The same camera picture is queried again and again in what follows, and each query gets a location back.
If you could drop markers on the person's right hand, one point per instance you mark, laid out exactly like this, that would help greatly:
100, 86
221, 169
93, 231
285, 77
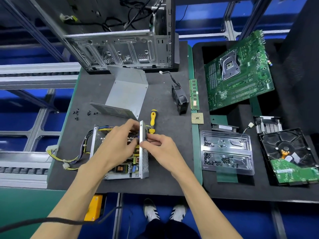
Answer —
164, 154

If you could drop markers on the person's left hand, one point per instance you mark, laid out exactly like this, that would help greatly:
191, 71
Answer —
114, 146

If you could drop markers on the power supply metal base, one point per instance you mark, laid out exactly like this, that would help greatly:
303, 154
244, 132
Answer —
145, 167

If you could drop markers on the small black screws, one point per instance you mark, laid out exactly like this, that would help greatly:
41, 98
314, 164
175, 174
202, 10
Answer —
84, 114

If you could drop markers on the person's left forearm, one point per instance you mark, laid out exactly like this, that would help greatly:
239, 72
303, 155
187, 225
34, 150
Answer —
70, 201

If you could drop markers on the person's right forearm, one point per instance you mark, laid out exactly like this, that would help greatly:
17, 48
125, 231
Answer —
207, 209

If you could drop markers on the grey power supply cover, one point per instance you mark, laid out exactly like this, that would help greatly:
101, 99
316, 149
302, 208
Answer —
127, 92

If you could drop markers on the person's left shoe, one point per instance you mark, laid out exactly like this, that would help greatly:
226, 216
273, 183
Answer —
151, 210

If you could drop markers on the person's shoe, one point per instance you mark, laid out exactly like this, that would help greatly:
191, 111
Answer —
151, 210
178, 213

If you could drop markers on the person's right shoe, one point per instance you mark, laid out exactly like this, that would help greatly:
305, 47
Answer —
178, 213

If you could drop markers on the person's dark trousers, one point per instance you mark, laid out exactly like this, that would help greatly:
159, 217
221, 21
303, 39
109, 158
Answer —
164, 230

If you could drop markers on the black foam work mat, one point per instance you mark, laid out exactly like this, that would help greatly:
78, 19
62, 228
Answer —
169, 127

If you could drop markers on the small square processor chip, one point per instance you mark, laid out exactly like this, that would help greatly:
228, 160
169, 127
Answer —
197, 118

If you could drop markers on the black cooling fan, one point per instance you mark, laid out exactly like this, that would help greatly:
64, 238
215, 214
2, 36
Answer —
180, 99

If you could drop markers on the clear plastic screw tray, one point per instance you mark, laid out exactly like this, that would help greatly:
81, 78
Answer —
227, 152

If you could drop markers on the yellow button box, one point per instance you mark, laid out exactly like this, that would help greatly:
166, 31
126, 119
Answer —
93, 207

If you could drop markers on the green memory stick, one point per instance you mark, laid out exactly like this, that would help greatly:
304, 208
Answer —
194, 94

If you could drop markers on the silver computer tower chassis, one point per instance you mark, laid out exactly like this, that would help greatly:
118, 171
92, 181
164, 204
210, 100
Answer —
119, 49

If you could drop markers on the silver heatsink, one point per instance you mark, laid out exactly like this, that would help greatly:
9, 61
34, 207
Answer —
269, 125

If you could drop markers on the green motherboard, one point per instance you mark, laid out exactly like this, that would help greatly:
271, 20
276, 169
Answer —
244, 72

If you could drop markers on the black hard disk drive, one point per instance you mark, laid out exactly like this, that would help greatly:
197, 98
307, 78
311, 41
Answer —
286, 154

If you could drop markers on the black foam parts tray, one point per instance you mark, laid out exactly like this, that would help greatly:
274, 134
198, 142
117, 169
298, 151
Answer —
299, 72

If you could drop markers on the aluminium conveyor frame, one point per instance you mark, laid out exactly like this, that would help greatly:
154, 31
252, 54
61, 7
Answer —
35, 72

